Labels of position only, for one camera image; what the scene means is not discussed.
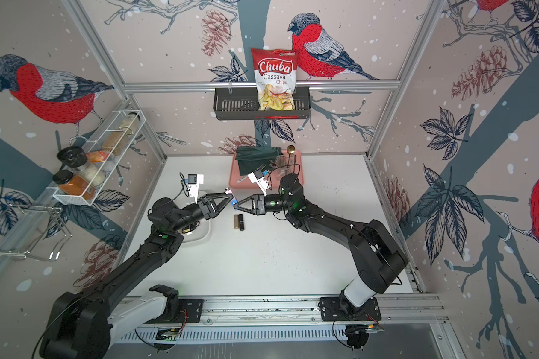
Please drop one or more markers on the clear ribbed glass cup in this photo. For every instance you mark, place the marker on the clear ribbed glass cup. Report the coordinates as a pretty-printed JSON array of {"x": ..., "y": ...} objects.
[{"x": 280, "y": 165}]

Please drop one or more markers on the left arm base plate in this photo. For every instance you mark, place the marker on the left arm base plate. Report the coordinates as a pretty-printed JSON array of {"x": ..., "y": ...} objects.
[{"x": 188, "y": 311}]

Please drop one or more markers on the black wall basket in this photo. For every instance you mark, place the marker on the black wall basket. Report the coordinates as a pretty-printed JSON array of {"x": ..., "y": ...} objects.
[{"x": 241, "y": 104}]

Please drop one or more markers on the pink blue lipstick tube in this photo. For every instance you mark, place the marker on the pink blue lipstick tube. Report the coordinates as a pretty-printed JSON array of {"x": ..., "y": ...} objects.
[{"x": 233, "y": 200}]

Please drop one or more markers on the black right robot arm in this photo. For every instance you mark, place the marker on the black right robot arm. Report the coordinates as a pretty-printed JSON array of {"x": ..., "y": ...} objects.
[{"x": 378, "y": 258}]

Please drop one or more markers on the pink silicone mat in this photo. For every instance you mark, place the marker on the pink silicone mat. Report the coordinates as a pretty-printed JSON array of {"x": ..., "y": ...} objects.
[{"x": 273, "y": 179}]

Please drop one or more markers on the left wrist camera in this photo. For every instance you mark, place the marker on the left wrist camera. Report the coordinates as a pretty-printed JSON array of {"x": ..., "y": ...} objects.
[{"x": 192, "y": 183}]

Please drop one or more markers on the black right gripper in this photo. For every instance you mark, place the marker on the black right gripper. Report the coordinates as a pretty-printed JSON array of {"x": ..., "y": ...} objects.
[{"x": 255, "y": 200}]

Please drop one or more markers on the Chuba cassava chips bag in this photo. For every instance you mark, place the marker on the Chuba cassava chips bag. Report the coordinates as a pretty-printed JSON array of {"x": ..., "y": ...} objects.
[{"x": 275, "y": 77}]

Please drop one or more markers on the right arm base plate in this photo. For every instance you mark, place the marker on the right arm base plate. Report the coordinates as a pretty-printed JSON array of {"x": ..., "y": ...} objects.
[{"x": 340, "y": 309}]

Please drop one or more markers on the beige lipstick tube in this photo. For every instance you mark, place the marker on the beige lipstick tube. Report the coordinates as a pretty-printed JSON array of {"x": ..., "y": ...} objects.
[{"x": 236, "y": 221}]

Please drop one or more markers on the black lid spice jar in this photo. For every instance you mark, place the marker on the black lid spice jar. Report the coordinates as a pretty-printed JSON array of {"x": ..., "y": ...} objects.
[{"x": 75, "y": 158}]

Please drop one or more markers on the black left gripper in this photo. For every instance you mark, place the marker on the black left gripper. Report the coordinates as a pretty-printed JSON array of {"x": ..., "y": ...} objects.
[{"x": 206, "y": 209}]

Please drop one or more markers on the metal wire hook rack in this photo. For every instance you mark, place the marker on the metal wire hook rack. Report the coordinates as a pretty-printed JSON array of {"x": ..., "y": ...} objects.
[{"x": 33, "y": 232}]

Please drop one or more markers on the gold long spoon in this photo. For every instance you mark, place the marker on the gold long spoon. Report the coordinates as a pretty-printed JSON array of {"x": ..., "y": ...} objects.
[{"x": 291, "y": 159}]

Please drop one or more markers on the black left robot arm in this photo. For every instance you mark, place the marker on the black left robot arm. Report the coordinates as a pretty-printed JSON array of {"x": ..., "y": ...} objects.
[{"x": 88, "y": 323}]

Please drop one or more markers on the aluminium front rail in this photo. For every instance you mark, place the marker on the aluminium front rail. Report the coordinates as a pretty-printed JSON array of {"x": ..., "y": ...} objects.
[{"x": 221, "y": 311}]

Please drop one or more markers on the orange spice jar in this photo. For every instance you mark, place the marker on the orange spice jar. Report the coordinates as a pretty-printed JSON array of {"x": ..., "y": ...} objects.
[{"x": 73, "y": 184}]

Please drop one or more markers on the dark green cloth napkin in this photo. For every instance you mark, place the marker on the dark green cloth napkin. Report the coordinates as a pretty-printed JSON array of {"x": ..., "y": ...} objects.
[{"x": 249, "y": 159}]

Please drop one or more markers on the white wire spice rack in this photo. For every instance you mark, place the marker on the white wire spice rack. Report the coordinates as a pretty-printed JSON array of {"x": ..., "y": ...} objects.
[{"x": 106, "y": 151}]

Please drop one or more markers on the white storage box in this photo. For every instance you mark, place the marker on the white storage box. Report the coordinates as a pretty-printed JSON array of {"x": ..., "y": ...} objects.
[{"x": 197, "y": 234}]

